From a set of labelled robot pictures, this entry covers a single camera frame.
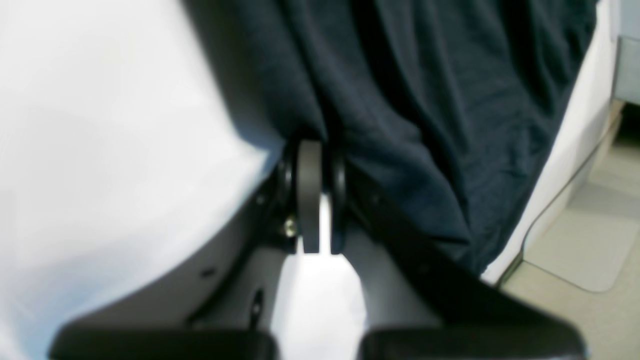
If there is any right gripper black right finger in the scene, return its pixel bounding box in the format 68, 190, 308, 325
324, 150, 588, 360

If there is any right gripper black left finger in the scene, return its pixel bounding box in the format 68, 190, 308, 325
49, 138, 323, 360

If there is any black long-sleeve T-shirt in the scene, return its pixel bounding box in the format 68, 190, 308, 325
181, 0, 598, 276

